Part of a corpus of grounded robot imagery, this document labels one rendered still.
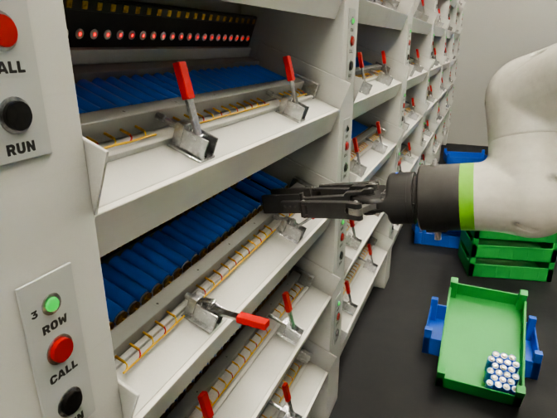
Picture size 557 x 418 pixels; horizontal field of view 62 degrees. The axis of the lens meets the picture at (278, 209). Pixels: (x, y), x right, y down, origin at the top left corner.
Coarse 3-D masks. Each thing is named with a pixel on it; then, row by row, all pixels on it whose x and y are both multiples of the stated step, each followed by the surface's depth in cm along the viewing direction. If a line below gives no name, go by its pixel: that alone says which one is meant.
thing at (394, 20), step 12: (360, 0) 87; (372, 0) 99; (384, 0) 122; (396, 0) 138; (408, 0) 137; (360, 12) 91; (372, 12) 100; (384, 12) 109; (396, 12) 122; (408, 12) 138; (372, 24) 105; (384, 24) 115; (396, 24) 129
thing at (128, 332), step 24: (264, 216) 73; (288, 216) 79; (240, 240) 65; (264, 240) 70; (216, 264) 59; (168, 288) 52; (192, 288) 55; (144, 312) 47; (168, 312) 50; (120, 336) 44; (120, 360) 43
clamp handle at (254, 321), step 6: (210, 306) 51; (216, 312) 51; (222, 312) 51; (228, 312) 51; (234, 312) 51; (240, 312) 51; (234, 318) 50; (240, 318) 50; (246, 318) 49; (252, 318) 49; (258, 318) 49; (264, 318) 50; (246, 324) 50; (252, 324) 49; (258, 324) 49; (264, 324) 49; (264, 330) 49
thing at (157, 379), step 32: (288, 160) 91; (320, 224) 83; (256, 256) 67; (288, 256) 70; (224, 288) 59; (256, 288) 61; (224, 320) 54; (160, 352) 47; (192, 352) 48; (128, 384) 42; (160, 384) 44; (128, 416) 37
